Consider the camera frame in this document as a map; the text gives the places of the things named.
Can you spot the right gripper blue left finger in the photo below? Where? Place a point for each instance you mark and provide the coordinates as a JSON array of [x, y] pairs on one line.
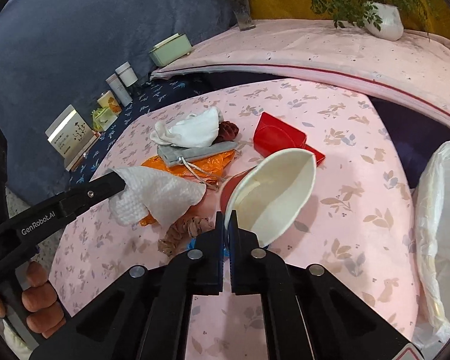
[[208, 270]]

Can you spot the dark red scrunchie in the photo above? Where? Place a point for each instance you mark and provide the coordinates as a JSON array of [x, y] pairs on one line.
[[227, 131]]

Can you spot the pink floral tablecloth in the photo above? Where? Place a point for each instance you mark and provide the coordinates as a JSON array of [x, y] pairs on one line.
[[357, 222]]

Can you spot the brown patterned wrapper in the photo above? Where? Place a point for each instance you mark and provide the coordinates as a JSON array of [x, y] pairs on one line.
[[184, 229]]

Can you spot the white cloth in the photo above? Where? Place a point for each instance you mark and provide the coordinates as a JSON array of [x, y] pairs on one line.
[[195, 131]]

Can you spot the small yellow box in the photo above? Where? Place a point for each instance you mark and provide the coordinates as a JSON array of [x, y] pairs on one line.
[[108, 100]]

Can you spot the dark blue floral cloth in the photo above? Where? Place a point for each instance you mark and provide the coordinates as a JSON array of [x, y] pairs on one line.
[[155, 95]]

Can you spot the white lined trash bin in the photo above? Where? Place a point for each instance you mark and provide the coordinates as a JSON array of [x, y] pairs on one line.
[[432, 238]]

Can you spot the white card stand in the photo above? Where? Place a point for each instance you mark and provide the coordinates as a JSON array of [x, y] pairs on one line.
[[71, 136]]

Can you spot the pale green tissue box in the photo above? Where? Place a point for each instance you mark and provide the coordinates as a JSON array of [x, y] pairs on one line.
[[170, 49]]

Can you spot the orange plastic snack bag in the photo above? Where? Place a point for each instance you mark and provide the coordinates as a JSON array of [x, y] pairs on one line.
[[209, 169]]

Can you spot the white tall bottle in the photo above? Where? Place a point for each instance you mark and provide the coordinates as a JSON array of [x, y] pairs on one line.
[[119, 89]]

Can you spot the person's left hand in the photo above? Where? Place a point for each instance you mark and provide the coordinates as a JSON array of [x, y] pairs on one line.
[[46, 315]]

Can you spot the red paper box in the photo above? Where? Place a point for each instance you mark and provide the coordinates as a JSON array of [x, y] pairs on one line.
[[272, 135]]

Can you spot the pink dotted shelf cloth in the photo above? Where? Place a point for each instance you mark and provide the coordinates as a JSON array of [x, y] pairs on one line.
[[413, 71]]

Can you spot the grey drawstring pouch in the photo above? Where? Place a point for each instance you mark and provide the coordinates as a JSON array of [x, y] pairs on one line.
[[177, 155]]

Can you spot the white paper towel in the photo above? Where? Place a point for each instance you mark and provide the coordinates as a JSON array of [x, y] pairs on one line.
[[148, 191]]

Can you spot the white jar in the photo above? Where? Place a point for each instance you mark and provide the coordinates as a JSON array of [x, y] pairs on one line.
[[126, 74]]

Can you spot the small green white box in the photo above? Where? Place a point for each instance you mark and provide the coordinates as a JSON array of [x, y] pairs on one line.
[[102, 119]]

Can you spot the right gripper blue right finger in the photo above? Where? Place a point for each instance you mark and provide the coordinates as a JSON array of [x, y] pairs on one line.
[[246, 271]]

